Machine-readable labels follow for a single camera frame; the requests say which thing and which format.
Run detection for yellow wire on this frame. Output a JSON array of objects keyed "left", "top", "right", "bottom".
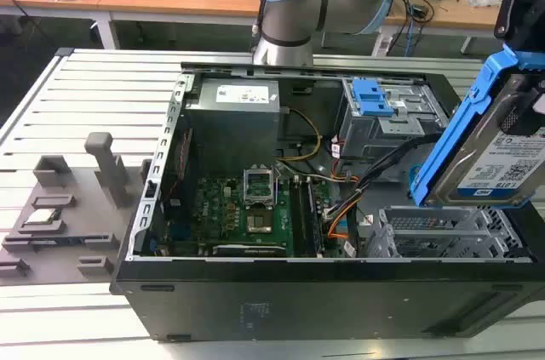
[{"left": 275, "top": 107, "right": 324, "bottom": 163}]

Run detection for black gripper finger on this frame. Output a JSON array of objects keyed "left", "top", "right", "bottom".
[{"left": 498, "top": 68, "right": 545, "bottom": 137}]

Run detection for black RAM slots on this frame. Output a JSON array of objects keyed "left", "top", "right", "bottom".
[{"left": 292, "top": 176, "right": 325, "bottom": 255}]

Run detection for blue plastic drive latch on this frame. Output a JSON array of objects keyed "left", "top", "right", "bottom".
[{"left": 352, "top": 77, "right": 396, "bottom": 118}]

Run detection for green motherboard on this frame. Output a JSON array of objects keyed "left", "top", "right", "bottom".
[{"left": 164, "top": 172, "right": 338, "bottom": 258}]

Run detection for CPU socket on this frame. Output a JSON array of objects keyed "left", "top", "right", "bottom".
[{"left": 241, "top": 168, "right": 281, "bottom": 209}]

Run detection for black graphics card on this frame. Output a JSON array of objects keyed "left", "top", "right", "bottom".
[{"left": 211, "top": 243, "right": 287, "bottom": 258}]

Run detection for silver CPU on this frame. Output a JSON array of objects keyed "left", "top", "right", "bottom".
[{"left": 24, "top": 208, "right": 60, "bottom": 226}]

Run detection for grey power supply unit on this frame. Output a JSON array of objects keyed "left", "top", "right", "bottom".
[{"left": 184, "top": 77, "right": 283, "bottom": 168}]

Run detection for grey parts rack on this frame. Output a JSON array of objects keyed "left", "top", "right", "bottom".
[{"left": 0, "top": 131, "right": 153, "bottom": 288}]

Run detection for hard disk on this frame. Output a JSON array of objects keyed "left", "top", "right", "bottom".
[{"left": 407, "top": 42, "right": 545, "bottom": 209}]

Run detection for metal disk bay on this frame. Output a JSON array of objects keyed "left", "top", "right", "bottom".
[{"left": 364, "top": 205, "right": 534, "bottom": 262}]

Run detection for grey metal drive cage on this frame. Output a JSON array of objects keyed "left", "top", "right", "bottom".
[{"left": 335, "top": 77, "right": 449, "bottom": 162}]

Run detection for black disk wire bundle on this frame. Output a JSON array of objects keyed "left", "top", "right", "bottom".
[{"left": 351, "top": 133, "right": 446, "bottom": 193}]

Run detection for black open PC case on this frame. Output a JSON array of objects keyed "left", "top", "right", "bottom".
[{"left": 109, "top": 60, "right": 545, "bottom": 343}]

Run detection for orange disk wire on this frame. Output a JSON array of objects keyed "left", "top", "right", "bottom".
[{"left": 326, "top": 196, "right": 364, "bottom": 243}]

